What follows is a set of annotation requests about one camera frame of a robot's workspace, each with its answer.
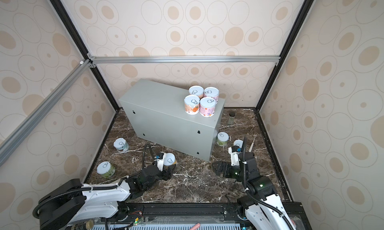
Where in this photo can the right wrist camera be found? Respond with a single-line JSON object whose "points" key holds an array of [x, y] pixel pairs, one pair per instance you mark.
{"points": [[234, 152]]}

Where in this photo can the grey metal cabinet box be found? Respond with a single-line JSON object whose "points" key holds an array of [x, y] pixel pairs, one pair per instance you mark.
{"points": [[157, 114]]}

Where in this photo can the glass jar black lid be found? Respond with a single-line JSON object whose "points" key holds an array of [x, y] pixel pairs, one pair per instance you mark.
{"points": [[231, 118]]}

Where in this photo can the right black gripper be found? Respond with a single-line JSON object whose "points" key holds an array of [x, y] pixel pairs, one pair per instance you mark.
{"points": [[227, 166]]}

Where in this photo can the brass cylinder on base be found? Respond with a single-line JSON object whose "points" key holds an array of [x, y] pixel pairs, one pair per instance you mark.
{"points": [[87, 225]]}

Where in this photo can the orange pink label can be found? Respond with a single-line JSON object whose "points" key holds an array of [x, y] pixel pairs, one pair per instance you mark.
{"points": [[197, 91]]}

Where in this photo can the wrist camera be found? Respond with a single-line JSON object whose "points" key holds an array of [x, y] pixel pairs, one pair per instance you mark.
{"points": [[234, 152], [160, 161]]}

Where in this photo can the brown orange label can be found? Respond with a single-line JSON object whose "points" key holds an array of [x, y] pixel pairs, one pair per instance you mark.
{"points": [[192, 104]]}

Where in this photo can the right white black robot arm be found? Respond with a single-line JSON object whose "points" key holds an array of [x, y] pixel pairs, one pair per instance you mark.
{"points": [[262, 205]]}

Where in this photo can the white handle fork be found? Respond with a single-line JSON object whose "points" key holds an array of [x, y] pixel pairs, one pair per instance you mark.
{"points": [[252, 144]]}

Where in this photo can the horizontal aluminium rail back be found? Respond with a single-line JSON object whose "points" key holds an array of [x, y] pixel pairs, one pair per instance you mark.
{"points": [[185, 59]]}

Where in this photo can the pink pen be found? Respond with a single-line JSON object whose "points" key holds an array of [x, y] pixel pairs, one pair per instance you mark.
{"points": [[195, 227]]}

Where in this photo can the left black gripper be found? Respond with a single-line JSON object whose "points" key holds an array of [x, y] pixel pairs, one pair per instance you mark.
{"points": [[165, 172]]}

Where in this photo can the teal label can left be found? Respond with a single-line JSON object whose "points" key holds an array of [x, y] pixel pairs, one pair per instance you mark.
{"points": [[121, 145]]}

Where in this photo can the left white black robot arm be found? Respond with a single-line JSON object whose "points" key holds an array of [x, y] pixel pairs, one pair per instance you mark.
{"points": [[73, 202]]}

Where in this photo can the diagonal aluminium rail left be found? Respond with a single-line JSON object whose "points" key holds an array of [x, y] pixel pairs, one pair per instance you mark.
{"points": [[18, 135]]}

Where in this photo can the teal flat can right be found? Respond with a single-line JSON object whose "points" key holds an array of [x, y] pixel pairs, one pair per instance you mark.
{"points": [[238, 143]]}

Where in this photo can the yellow label can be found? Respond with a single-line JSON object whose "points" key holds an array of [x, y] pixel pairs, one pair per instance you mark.
{"points": [[169, 159]]}

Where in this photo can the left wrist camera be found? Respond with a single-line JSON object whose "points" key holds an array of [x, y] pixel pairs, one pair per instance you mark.
{"points": [[160, 161]]}

